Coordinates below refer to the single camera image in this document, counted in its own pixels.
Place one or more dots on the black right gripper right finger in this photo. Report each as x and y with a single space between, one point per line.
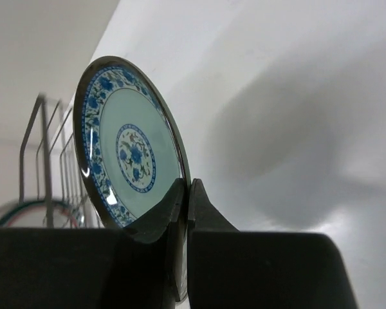
229 268

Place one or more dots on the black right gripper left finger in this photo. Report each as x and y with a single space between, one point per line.
83 267

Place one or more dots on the green red rimmed white plate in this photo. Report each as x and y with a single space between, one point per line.
32 213

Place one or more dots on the blue white patterned plate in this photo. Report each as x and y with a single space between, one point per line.
135 172

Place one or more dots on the grey wire dish rack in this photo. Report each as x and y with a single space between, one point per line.
48 167

